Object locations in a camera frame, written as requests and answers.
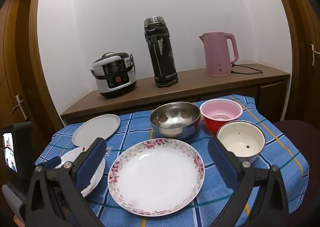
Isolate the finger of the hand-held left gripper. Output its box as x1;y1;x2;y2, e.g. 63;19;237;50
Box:
44;156;62;170

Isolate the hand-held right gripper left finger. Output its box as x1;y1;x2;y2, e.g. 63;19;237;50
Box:
26;138;108;227

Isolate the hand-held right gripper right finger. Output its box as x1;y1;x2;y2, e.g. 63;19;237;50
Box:
208;138;290;227

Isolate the plain white plate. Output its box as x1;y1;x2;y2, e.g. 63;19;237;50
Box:
54;146;106;198

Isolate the white enamel bowl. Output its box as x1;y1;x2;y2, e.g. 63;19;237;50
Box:
216;120;266;164

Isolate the red bowl with pink inside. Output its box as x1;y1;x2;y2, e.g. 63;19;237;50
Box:
200;99;243;132

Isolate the stainless steel bowl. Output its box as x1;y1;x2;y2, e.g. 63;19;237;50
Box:
150;102;201;140

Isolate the floral rimmed white plate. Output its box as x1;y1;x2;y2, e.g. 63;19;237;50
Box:
108;138;205;216

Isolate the grey plate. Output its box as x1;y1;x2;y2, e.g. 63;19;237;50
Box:
72;114;121;147

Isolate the blue plaid tablecloth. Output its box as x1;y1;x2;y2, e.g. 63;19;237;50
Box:
34;94;309;227

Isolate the wooden sideboard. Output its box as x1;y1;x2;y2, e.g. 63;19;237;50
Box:
60;63;291;125

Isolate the black and silver rice cooker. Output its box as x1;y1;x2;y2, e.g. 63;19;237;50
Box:
90;52;137;99

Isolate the wooden door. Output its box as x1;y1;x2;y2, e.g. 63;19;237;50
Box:
0;0;64;132
271;0;320;124

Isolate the pink electric kettle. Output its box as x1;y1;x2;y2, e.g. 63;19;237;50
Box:
199;32;239;77

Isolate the tall black thermos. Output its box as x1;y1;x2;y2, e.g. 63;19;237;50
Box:
144;17;179;88

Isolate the metal door handle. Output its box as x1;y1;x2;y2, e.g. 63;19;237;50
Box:
309;44;320;67
10;94;27;121

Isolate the black kettle cable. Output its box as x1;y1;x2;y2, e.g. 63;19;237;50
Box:
230;64;263;75

